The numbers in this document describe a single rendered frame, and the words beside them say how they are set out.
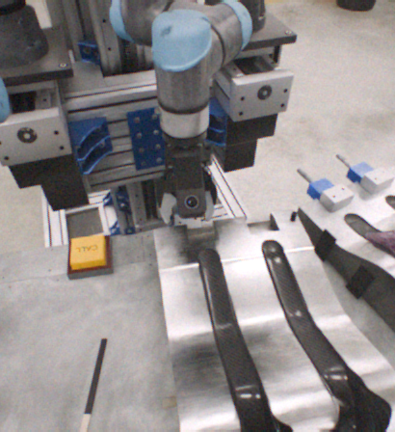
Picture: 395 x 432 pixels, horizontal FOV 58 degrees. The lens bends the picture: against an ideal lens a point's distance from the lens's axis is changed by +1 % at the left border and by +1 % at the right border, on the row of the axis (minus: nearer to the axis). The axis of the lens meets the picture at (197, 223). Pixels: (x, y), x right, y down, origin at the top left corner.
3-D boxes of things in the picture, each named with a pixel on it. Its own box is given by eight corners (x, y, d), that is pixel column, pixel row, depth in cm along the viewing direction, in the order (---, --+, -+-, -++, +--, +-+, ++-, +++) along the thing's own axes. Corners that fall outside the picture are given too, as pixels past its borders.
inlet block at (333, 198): (286, 182, 79) (292, 163, 75) (304, 175, 81) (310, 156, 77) (327, 222, 72) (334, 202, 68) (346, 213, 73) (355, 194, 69)
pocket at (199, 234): (185, 236, 66) (185, 224, 63) (213, 232, 67) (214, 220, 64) (189, 256, 63) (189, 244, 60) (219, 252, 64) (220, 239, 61)
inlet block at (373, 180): (325, 167, 83) (331, 148, 79) (341, 161, 84) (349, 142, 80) (367, 203, 75) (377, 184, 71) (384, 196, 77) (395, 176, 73)
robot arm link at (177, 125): (211, 114, 50) (153, 116, 50) (210, 141, 54) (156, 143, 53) (206, 87, 55) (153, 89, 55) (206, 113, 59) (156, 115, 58)
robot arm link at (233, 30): (195, -13, 57) (154, 10, 51) (260, 0, 53) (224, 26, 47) (195, 40, 63) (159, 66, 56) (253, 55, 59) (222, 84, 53)
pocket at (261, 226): (242, 229, 67) (244, 215, 65) (269, 225, 68) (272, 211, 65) (249, 248, 64) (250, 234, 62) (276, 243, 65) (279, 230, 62)
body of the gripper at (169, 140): (204, 164, 68) (205, 107, 59) (208, 196, 63) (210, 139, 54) (165, 166, 68) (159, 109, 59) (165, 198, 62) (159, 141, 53)
